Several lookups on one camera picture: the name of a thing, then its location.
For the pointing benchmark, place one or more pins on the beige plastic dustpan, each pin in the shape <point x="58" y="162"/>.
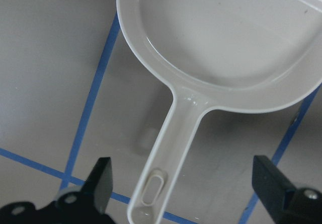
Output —
<point x="244" y="56"/>

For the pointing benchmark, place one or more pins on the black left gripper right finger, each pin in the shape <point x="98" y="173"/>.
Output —
<point x="284" y="201"/>

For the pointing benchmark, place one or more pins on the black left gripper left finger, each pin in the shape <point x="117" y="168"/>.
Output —
<point x="92" y="196"/>

